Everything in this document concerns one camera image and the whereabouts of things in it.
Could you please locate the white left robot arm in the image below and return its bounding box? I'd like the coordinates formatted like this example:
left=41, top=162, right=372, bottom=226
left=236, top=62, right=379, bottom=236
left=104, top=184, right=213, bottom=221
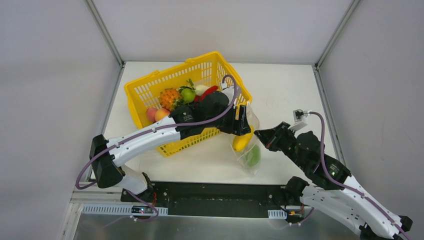
left=89, top=91, right=252, bottom=203

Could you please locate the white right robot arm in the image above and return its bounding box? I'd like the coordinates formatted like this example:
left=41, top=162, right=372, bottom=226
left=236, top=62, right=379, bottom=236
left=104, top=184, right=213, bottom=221
left=254, top=122, right=413, bottom=240

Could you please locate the red toy chili pepper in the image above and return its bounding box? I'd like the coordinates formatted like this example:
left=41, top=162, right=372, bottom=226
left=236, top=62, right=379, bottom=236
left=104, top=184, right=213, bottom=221
left=194, top=85, right=219, bottom=102

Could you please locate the white toy onion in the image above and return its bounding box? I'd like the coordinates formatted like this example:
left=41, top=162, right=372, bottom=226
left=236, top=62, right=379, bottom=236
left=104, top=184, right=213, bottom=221
left=194, top=84, right=210, bottom=97

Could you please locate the pink toy peach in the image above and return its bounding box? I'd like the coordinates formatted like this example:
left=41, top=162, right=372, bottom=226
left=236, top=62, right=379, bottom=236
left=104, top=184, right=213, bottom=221
left=145, top=107, right=158, bottom=123

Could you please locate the clear zip top bag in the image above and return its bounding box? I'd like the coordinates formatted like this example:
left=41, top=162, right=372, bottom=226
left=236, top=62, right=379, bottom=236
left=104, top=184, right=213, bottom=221
left=230, top=105, right=261, bottom=177

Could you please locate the green toy pepper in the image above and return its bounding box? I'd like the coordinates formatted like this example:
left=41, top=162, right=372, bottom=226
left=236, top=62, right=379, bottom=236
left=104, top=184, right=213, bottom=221
left=244, top=145, right=261, bottom=168

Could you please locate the yellow plastic shopping basket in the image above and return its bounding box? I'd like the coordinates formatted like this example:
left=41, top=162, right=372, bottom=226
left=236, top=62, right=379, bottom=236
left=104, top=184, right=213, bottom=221
left=124, top=51, right=252, bottom=157

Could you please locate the orange toy pineapple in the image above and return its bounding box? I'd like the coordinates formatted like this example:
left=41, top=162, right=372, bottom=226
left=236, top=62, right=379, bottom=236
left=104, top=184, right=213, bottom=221
left=159, top=88, right=182, bottom=112

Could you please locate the green toy apple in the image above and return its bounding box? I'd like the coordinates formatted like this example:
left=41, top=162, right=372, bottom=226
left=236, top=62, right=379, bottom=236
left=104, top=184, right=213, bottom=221
left=180, top=88, right=197, bottom=104

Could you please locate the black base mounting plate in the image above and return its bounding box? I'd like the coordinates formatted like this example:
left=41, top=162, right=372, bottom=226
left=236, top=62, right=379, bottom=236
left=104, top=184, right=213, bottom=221
left=137, top=181, right=306, bottom=218

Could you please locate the orange toy peach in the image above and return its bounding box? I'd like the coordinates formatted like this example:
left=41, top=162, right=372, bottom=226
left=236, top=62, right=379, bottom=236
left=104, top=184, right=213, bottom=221
left=154, top=107, right=170, bottom=122

